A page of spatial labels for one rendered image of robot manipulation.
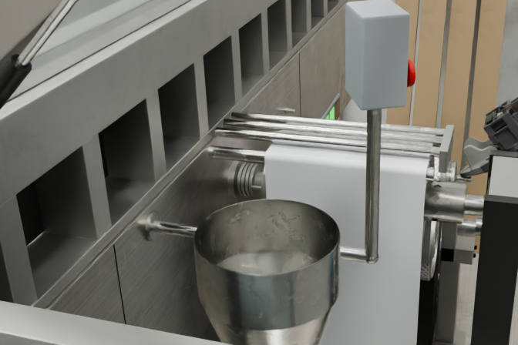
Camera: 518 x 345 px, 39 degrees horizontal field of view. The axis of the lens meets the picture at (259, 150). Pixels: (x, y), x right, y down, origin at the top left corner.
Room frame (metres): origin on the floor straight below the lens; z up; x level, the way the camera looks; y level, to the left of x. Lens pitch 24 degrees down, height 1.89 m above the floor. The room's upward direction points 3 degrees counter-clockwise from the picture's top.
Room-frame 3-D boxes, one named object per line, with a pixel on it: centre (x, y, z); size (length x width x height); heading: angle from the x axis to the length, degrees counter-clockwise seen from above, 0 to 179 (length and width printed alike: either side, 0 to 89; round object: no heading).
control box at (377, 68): (0.74, -0.14, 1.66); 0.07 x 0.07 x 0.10; 6
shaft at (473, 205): (0.98, -0.34, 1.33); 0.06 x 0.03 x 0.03; 70
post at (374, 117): (0.74, -0.13, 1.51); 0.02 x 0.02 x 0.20
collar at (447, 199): (1.00, -0.29, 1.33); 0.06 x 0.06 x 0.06; 70
